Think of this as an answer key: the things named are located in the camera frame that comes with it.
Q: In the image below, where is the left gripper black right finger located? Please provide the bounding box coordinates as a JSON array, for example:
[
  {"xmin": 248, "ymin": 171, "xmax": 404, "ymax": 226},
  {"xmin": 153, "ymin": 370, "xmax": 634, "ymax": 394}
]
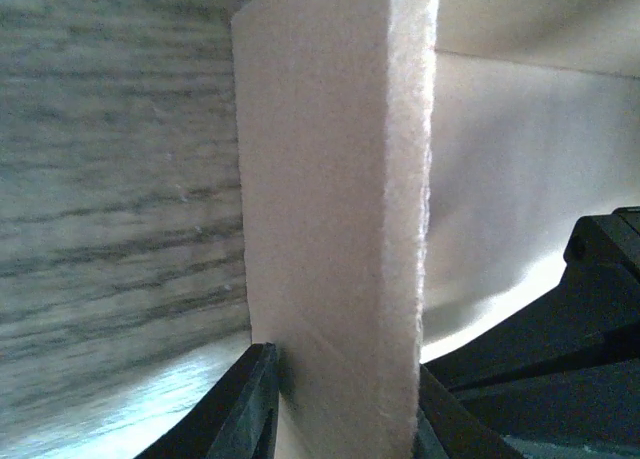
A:
[{"xmin": 413, "ymin": 365, "xmax": 515, "ymax": 459}]

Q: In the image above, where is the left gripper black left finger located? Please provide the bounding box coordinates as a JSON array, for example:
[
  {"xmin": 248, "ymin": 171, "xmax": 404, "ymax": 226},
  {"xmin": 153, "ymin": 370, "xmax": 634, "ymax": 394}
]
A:
[{"xmin": 142, "ymin": 343, "xmax": 279, "ymax": 459}]

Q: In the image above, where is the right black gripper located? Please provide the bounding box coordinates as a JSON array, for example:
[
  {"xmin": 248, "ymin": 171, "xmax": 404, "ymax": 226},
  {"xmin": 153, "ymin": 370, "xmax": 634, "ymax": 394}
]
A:
[{"xmin": 426, "ymin": 207, "xmax": 639, "ymax": 437}]

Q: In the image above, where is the cardboard box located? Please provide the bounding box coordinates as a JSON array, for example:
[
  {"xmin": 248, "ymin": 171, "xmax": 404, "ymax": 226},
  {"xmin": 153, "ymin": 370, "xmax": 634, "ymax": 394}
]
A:
[{"xmin": 232, "ymin": 0, "xmax": 639, "ymax": 458}]

